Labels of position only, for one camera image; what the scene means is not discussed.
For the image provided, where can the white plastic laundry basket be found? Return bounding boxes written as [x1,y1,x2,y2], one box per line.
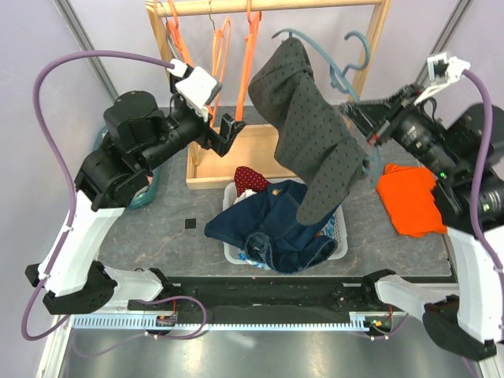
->
[223,182,348,264]

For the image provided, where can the teal laundry basket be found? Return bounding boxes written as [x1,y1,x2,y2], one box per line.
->
[93,126,161,209]

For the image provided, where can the orange hanger of floral skirt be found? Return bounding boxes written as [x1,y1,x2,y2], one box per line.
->
[206,14,232,119]

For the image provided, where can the grey metal hanger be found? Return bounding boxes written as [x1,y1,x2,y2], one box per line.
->
[207,0,220,31]

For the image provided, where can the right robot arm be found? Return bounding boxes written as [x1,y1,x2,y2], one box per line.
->
[341,84,503,361]

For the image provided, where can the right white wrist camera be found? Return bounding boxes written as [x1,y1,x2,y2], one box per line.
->
[413,52,471,106]

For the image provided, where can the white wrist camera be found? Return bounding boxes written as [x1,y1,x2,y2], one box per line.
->
[413,52,471,106]
[168,58,222,122]

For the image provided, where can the blue-grey hanger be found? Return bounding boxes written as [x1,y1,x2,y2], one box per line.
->
[272,28,384,187]

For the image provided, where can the orange hanger of white skirt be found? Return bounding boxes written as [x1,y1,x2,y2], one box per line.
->
[166,0,195,66]

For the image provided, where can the orange hanger of denim skirt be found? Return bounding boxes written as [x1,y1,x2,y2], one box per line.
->
[235,0,262,121]

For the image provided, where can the dark denim skirt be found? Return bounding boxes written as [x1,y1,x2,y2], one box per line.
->
[204,180,338,274]

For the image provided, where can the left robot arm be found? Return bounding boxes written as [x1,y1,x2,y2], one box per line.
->
[25,91,245,315]

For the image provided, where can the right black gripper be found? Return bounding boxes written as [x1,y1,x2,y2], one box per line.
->
[340,80,464,178]

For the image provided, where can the orange folded cloth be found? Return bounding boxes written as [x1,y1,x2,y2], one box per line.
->
[376,163,447,238]

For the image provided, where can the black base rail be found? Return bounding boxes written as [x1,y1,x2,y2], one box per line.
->
[128,276,399,324]

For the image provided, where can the dark grey dotted garment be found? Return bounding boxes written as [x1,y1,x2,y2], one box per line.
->
[248,37,368,225]

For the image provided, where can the wooden clothes rack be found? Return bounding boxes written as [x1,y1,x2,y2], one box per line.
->
[146,0,391,190]

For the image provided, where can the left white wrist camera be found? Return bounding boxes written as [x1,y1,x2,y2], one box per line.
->
[168,58,222,122]

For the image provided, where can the slotted grey cable duct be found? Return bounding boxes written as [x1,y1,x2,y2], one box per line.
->
[72,313,371,332]

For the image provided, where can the red polka dot skirt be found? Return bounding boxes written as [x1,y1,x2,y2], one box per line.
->
[234,166,270,196]

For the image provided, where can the blue floral skirt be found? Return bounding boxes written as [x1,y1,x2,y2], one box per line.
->
[224,208,347,271]

